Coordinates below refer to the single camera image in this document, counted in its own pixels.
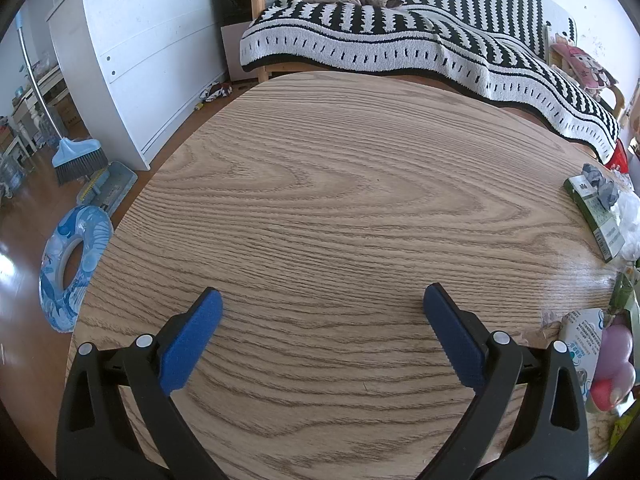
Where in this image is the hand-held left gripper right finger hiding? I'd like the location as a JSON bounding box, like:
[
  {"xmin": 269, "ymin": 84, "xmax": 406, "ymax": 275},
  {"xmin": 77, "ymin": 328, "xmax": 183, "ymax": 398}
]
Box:
[{"xmin": 423, "ymin": 282, "xmax": 590, "ymax": 480}]

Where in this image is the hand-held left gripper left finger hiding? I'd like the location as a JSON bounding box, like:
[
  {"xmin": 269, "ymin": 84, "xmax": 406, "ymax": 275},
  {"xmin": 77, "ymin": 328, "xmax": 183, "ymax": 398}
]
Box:
[{"xmin": 56, "ymin": 287, "xmax": 228, "ymax": 480}]

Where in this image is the white wet wipes packet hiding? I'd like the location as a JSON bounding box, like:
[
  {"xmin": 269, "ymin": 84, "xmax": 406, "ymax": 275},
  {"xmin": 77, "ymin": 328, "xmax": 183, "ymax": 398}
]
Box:
[{"xmin": 560, "ymin": 308, "xmax": 618, "ymax": 401}]

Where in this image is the pink plastic toy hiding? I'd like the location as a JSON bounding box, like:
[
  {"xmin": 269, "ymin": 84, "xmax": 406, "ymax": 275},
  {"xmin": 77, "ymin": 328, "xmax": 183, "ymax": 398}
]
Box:
[{"xmin": 587, "ymin": 324, "xmax": 637, "ymax": 413}]

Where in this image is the light blue dustpan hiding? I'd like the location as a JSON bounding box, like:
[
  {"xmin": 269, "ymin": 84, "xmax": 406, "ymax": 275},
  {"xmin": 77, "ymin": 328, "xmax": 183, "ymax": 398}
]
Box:
[{"xmin": 75, "ymin": 161, "xmax": 138, "ymax": 216}]

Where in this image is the green shiny wrapper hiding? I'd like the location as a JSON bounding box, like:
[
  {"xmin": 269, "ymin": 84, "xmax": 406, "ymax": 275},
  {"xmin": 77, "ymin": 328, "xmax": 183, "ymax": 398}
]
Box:
[{"xmin": 607, "ymin": 267, "xmax": 640, "ymax": 331}]

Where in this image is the dark green white carton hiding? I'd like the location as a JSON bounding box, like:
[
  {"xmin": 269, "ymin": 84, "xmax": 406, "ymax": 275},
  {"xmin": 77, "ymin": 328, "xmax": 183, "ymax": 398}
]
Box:
[{"xmin": 564, "ymin": 172, "xmax": 626, "ymax": 263}]

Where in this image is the yellow-green packet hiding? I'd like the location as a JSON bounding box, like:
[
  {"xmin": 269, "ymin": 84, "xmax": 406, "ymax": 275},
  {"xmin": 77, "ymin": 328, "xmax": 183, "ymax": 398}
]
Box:
[{"xmin": 612, "ymin": 400, "xmax": 640, "ymax": 441}]

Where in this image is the white plastic bag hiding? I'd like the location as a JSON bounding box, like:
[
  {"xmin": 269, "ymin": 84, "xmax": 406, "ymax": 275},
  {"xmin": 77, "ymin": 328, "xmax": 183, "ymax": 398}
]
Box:
[{"xmin": 612, "ymin": 190, "xmax": 640, "ymax": 261}]

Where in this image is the grey crumpled wrapper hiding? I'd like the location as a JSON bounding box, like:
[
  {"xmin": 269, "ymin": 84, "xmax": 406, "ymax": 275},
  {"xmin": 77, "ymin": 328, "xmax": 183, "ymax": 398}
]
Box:
[{"xmin": 581, "ymin": 162, "xmax": 620, "ymax": 209}]

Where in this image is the blue broom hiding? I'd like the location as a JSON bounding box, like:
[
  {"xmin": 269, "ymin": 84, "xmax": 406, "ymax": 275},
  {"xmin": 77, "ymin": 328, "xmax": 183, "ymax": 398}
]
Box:
[{"xmin": 12, "ymin": 15, "xmax": 108, "ymax": 186}]

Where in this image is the clear water jug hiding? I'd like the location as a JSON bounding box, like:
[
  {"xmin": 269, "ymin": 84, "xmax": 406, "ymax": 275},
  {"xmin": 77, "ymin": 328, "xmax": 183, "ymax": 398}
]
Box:
[{"xmin": 0, "ymin": 155, "xmax": 26, "ymax": 196}]

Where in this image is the small floor toy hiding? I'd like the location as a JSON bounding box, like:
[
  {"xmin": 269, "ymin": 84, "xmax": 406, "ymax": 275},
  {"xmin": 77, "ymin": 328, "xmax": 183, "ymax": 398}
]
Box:
[{"xmin": 197, "ymin": 82, "xmax": 233, "ymax": 111}]

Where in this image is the white cabinet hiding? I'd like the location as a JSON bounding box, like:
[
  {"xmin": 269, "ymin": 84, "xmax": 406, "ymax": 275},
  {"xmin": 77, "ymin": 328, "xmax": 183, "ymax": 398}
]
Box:
[{"xmin": 46, "ymin": 0, "xmax": 231, "ymax": 171}]

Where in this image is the light grey side table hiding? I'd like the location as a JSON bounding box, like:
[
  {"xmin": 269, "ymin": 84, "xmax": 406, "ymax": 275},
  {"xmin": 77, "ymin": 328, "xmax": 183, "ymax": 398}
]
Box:
[{"xmin": 221, "ymin": 22, "xmax": 261, "ymax": 83}]

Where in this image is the white desk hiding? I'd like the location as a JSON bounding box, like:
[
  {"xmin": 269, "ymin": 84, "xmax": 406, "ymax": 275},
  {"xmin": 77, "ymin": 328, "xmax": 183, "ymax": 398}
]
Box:
[{"xmin": 10, "ymin": 65, "xmax": 68, "ymax": 153}]

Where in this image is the pink cartoon cushion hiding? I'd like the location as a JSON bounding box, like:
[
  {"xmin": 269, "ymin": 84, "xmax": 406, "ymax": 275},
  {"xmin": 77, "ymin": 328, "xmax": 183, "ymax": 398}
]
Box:
[{"xmin": 550, "ymin": 30, "xmax": 621, "ymax": 92}]

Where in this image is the black white striped sofa blanket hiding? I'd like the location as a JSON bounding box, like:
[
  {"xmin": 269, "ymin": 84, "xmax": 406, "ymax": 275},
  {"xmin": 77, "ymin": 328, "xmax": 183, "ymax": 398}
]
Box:
[{"xmin": 239, "ymin": 0, "xmax": 621, "ymax": 165}]

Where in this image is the blue inflatable swim ring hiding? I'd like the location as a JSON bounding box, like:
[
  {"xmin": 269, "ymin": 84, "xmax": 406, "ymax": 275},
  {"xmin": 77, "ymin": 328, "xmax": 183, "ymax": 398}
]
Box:
[{"xmin": 39, "ymin": 205, "xmax": 115, "ymax": 333}]

